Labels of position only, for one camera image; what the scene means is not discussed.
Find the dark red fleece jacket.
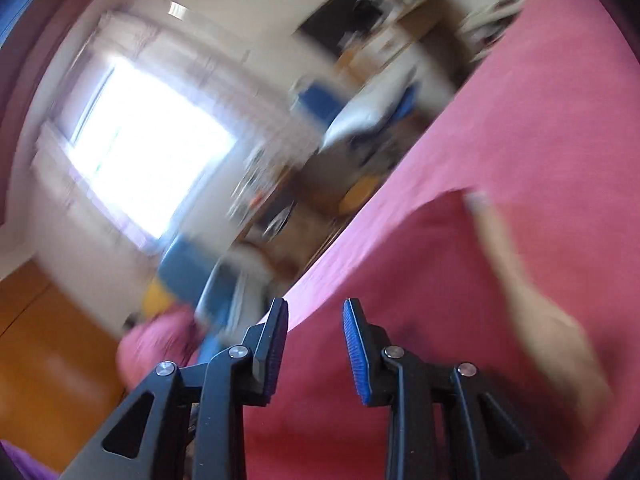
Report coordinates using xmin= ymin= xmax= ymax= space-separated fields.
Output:
xmin=244 ymin=191 xmax=614 ymax=479

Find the cream folded blanket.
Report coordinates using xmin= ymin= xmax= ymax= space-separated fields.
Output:
xmin=463 ymin=191 xmax=612 ymax=427

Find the blue chair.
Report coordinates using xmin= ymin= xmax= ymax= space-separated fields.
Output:
xmin=290 ymin=76 xmax=347 ymax=129

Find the pink bed blanket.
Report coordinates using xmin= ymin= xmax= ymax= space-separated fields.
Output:
xmin=282 ymin=0 xmax=640 ymax=480

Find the wooden desk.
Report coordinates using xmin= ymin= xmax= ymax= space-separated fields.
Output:
xmin=334 ymin=0 xmax=446 ymax=86

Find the black monitor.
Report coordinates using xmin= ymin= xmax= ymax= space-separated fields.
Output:
xmin=296 ymin=0 xmax=383 ymax=60

